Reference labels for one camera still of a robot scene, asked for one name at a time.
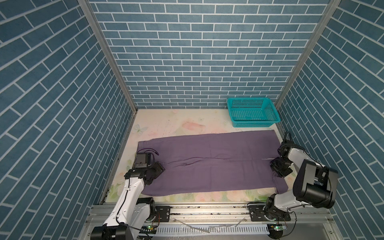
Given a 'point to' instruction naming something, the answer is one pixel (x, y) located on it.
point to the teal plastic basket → (252, 112)
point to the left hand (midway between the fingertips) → (160, 169)
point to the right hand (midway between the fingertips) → (274, 169)
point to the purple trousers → (238, 163)
